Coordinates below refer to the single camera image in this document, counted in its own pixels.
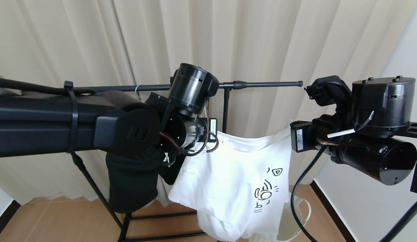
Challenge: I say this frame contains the black clothes rack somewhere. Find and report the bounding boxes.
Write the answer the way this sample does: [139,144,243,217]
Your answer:
[71,81,303,242]

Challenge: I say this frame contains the beige curtain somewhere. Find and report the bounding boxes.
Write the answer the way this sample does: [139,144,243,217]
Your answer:
[0,0,417,205]

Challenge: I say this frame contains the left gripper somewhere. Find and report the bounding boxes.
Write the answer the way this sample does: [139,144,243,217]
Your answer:
[181,117,218,150]

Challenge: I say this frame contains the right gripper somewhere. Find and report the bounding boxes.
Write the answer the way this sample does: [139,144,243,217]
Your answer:
[291,114,334,154]

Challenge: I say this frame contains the white printed garment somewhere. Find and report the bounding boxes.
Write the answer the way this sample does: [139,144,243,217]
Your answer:
[168,126,293,242]

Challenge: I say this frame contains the black cable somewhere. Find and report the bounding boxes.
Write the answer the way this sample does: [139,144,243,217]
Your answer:
[0,77,98,96]
[291,145,417,242]

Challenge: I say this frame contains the white laundry basket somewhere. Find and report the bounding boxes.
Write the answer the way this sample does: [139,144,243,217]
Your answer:
[252,195,311,242]

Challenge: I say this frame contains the black shorts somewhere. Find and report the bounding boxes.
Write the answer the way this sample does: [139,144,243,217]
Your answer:
[106,148,183,214]

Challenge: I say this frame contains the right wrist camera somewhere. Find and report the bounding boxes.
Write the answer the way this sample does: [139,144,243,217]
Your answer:
[304,76,351,116]

